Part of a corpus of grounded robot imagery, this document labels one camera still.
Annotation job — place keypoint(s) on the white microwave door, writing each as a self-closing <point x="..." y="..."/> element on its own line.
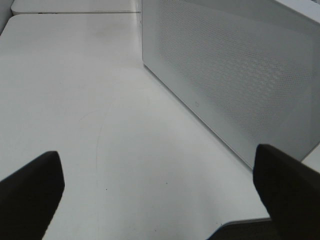
<point x="249" y="69"/>

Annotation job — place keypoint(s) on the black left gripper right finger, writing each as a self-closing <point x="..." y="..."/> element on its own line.
<point x="290" y="192"/>

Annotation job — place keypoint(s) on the white microwave oven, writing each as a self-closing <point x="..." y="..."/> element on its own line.
<point x="307" y="8"/>

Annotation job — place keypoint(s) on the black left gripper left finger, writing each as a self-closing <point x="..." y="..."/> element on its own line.
<point x="29" y="198"/>

